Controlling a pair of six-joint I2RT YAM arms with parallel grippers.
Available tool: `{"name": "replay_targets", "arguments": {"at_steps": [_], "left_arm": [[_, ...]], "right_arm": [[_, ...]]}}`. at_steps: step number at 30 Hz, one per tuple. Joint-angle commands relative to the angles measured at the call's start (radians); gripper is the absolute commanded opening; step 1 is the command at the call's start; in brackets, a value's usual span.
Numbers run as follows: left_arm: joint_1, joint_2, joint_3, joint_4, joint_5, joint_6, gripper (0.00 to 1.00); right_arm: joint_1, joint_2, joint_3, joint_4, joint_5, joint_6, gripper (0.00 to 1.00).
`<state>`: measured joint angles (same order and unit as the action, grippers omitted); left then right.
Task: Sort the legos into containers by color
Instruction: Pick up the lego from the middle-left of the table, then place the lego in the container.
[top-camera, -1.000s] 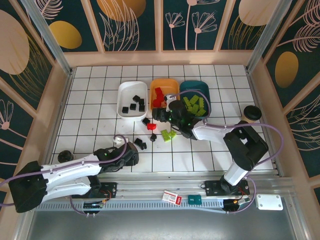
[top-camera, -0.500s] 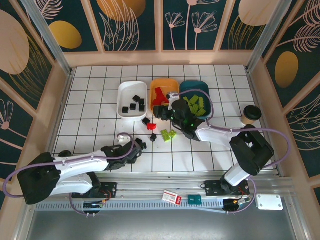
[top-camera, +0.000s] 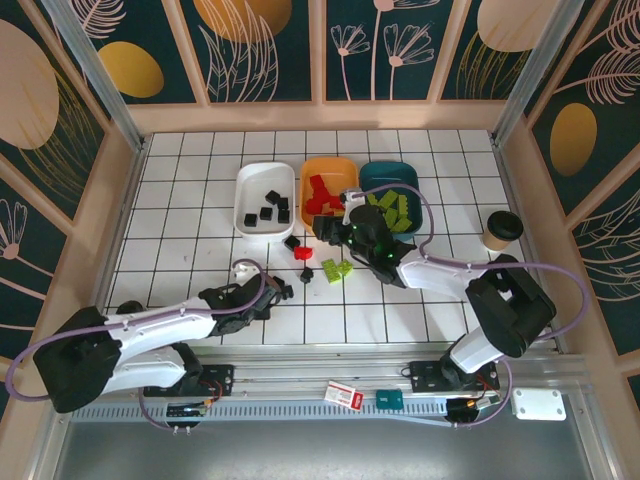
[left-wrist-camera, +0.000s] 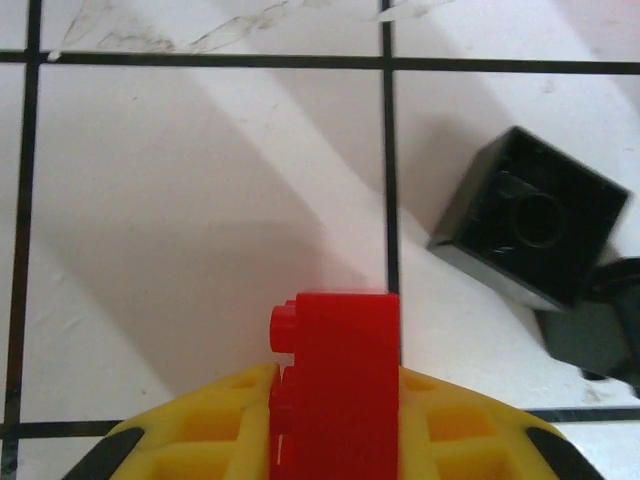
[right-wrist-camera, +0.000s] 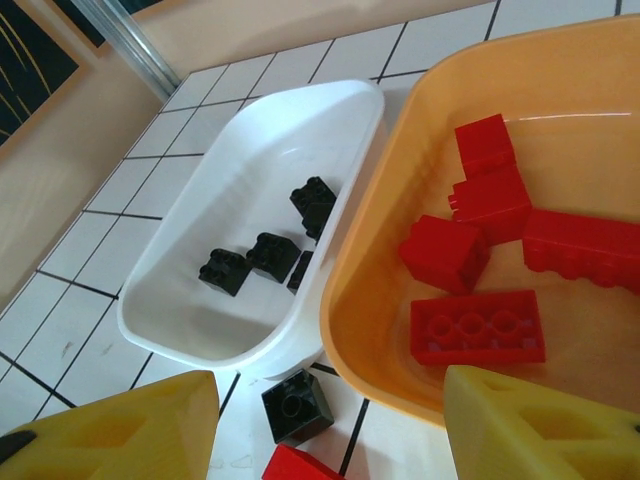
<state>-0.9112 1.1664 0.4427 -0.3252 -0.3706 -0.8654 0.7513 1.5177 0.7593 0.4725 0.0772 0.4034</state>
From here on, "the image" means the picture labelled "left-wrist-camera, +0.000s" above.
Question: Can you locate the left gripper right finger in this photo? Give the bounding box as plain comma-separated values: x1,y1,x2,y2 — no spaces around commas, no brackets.
399,367,596,480

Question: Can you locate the black square lego brick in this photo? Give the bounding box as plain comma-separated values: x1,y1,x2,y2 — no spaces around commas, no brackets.
537,257,640,399
427,125,632,312

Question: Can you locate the red short lego brick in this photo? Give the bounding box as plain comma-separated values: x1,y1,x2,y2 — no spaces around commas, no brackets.
268,291,402,480

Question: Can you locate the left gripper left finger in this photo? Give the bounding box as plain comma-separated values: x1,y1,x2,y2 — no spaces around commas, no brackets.
64,363,279,480

